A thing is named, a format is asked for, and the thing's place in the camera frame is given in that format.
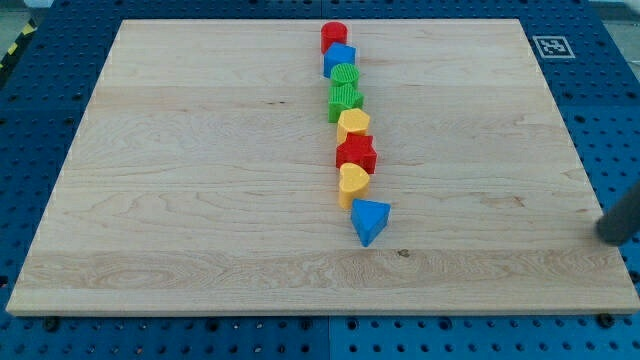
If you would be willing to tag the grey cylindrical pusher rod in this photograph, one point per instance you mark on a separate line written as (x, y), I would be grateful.
(621, 221)

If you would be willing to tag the blue triangle block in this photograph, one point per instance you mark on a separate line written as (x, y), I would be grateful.
(369, 219)

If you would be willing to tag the yellow heart block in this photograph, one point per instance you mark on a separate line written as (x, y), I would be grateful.
(353, 183)

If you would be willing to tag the white fiducial marker tag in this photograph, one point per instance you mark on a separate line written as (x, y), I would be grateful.
(553, 47)

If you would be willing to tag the red star block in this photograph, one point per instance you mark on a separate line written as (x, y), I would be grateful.
(359, 150)

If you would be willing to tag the yellow pentagon block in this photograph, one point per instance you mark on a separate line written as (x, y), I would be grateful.
(352, 121)

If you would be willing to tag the green star block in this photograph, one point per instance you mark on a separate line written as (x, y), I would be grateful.
(341, 98)

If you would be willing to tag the green cylinder block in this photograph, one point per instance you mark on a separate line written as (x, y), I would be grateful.
(345, 74)

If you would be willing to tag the blue cube block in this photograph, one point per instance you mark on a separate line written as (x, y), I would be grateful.
(336, 54)

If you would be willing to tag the red cylinder block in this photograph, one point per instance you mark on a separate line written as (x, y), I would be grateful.
(333, 32)

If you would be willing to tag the wooden board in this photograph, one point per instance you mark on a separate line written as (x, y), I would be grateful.
(202, 181)

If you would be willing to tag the yellow black hazard tape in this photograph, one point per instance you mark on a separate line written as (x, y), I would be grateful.
(18, 47)

